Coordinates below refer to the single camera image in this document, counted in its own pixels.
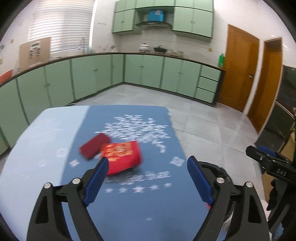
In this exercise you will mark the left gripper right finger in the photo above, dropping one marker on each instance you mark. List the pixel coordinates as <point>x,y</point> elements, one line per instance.
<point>199,178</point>

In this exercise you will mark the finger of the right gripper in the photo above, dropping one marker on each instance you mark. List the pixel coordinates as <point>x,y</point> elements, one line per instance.
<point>270,154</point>
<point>260,157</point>

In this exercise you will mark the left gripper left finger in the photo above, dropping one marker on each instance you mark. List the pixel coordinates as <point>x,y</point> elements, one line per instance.
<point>93,180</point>

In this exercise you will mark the red paper cup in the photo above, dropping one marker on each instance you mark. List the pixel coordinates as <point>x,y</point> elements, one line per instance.
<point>122,156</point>

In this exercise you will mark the green lower kitchen cabinets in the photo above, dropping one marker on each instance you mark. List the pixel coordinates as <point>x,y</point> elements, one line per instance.
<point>66,81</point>

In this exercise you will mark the green kitchen cabinets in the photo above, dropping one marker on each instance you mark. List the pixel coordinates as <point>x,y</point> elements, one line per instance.
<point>192,19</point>
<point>66,81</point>

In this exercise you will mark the chrome kitchen faucet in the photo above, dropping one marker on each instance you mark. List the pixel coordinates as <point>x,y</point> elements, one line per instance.
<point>83,46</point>

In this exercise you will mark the green upper kitchen cabinets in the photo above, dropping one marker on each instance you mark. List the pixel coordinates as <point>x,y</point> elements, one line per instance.
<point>192,19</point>

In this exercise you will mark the pink striped cloth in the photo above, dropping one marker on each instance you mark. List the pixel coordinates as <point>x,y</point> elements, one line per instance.
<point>265,206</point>

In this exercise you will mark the dark red sponge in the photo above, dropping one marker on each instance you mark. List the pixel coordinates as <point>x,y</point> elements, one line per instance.
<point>93,147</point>

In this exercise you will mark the wooden door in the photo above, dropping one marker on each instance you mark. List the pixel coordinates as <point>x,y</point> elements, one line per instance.
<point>240,66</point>
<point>268,83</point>

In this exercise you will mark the green plastic bottle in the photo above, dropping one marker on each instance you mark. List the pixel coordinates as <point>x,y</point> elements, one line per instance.
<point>221,60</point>

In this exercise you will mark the black wok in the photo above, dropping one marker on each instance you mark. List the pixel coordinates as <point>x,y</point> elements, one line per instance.
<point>160,50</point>

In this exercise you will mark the orange plastic basin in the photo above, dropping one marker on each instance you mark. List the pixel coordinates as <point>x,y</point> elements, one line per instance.
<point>6,76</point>

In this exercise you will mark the white cooking pot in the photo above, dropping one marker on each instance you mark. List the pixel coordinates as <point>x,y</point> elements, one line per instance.
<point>144,48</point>

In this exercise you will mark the cardboard box with print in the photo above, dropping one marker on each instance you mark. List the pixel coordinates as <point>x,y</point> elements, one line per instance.
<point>34,52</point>

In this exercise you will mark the white window blind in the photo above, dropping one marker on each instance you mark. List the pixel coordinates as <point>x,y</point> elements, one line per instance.
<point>65,22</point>

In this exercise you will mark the range hood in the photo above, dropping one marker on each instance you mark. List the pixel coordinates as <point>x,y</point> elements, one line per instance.
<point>154,25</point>

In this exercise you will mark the blue box above hood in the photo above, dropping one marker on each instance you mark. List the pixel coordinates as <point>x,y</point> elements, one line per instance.
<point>156,15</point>

